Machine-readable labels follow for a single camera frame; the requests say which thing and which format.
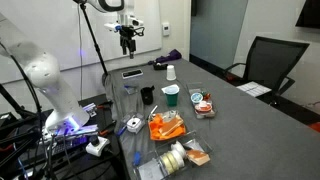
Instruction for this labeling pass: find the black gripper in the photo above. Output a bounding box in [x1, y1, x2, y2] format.
[119, 25, 139, 60]

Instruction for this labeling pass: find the small clear plastic container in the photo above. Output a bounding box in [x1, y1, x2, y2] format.
[123, 83, 140, 96]

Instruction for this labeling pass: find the large clear plastic container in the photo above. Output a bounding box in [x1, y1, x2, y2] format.
[134, 130, 214, 180]

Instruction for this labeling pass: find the black tripod pole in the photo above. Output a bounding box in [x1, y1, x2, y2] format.
[79, 2, 110, 76]

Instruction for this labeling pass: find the black tape dispenser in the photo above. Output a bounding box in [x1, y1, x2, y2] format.
[152, 62, 169, 71]

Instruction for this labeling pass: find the purple cloth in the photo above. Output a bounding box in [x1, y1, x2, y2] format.
[147, 49, 183, 65]

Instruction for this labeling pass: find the white paper cup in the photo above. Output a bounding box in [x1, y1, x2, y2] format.
[165, 64, 178, 82]

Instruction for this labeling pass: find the black mug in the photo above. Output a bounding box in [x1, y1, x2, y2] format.
[139, 85, 156, 106]

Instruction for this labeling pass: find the white lid with clear cover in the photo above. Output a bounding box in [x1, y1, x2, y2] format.
[161, 83, 181, 96]

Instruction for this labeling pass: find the green plastic cup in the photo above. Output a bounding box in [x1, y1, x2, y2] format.
[164, 91, 180, 108]

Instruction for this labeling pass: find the silver pen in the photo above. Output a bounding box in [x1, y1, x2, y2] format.
[147, 105, 159, 121]

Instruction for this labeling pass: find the clear box with white device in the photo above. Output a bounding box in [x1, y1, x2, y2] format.
[121, 111, 147, 135]

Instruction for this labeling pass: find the white tape device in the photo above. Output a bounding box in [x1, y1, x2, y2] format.
[126, 116, 143, 135]

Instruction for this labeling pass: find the orange tray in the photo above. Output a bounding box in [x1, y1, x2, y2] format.
[147, 111, 187, 142]

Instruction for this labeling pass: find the blue lidded small tub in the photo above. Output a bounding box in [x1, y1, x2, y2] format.
[190, 92, 205, 104]

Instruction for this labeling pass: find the tan wooden block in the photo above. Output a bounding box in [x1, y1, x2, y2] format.
[158, 118, 185, 136]

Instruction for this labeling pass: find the dark teal door panel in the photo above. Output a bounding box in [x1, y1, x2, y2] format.
[189, 0, 250, 71]

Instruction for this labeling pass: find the red and white round item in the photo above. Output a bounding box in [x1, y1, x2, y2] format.
[194, 100, 214, 115]

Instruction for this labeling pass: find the white emergency stop box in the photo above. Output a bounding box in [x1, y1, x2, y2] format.
[85, 134, 111, 158]

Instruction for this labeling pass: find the clear tray with small items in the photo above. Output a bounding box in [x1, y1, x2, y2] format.
[186, 86, 219, 120]

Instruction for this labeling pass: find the blue clip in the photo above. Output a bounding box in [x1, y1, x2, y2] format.
[132, 151, 143, 168]

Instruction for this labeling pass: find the white tape roll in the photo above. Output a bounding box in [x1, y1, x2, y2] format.
[170, 140, 187, 168]

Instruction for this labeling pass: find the yellowish tape roll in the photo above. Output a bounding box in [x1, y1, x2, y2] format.
[158, 151, 180, 175]

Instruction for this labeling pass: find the grey sheet pad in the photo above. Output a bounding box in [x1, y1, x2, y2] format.
[137, 158, 165, 180]

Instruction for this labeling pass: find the black robot cart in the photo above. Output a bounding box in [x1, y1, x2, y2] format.
[0, 94, 128, 180]

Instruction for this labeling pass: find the white paper sheet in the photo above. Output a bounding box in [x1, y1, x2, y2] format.
[235, 81, 273, 98]

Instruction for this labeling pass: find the black mesh office chair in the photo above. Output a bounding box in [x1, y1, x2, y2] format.
[223, 35, 311, 108]

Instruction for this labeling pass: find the grey tablecloth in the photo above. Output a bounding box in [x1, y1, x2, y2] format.
[103, 58, 320, 180]

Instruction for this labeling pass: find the orange floor object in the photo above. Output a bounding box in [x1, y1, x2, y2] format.
[307, 121, 320, 134]

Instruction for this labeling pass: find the white wall thermostat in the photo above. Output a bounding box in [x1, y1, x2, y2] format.
[162, 22, 171, 37]

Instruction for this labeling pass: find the thin hanging grey cable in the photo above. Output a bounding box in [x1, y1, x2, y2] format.
[77, 3, 84, 102]

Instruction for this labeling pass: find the orange handled clamp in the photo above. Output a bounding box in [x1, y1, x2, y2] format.
[98, 120, 118, 138]
[96, 101, 115, 111]

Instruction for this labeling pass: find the wall whiteboard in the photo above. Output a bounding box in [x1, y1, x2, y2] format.
[0, 0, 164, 85]

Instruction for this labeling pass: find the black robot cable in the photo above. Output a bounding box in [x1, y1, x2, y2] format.
[0, 41, 48, 178]

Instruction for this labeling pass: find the black wall screen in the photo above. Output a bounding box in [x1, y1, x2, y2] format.
[294, 0, 320, 30]

